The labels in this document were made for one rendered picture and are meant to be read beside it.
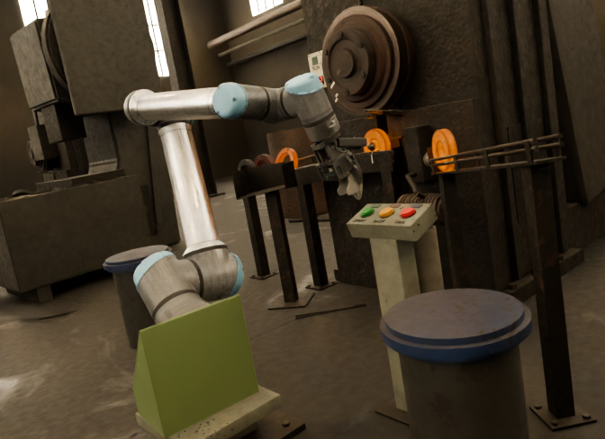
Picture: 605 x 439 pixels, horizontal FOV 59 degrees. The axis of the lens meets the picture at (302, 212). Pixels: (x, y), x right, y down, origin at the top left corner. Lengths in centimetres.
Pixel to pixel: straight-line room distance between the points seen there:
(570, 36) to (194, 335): 227
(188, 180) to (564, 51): 192
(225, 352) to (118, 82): 336
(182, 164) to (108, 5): 309
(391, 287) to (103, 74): 352
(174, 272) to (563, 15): 217
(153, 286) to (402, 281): 72
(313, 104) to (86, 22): 345
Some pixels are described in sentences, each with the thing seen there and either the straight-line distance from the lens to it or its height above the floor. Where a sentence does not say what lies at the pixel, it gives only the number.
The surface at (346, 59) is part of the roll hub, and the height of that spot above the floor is 113.
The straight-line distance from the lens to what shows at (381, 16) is 240.
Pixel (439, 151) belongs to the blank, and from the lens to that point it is 209.
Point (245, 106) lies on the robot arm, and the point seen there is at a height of 95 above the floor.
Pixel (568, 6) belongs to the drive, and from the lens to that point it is 304.
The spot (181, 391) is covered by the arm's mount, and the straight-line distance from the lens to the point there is 159.
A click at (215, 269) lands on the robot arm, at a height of 48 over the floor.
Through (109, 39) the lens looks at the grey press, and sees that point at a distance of 474.
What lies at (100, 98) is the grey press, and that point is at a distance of 458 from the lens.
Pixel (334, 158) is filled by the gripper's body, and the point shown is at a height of 78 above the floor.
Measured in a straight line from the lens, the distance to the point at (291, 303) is 279.
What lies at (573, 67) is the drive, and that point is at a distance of 301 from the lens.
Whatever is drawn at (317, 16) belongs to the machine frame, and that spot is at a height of 141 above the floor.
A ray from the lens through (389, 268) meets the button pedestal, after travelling 153.
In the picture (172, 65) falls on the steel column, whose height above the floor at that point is 223.
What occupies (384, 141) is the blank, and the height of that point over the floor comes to 75.
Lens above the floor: 87
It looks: 9 degrees down
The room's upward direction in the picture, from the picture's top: 10 degrees counter-clockwise
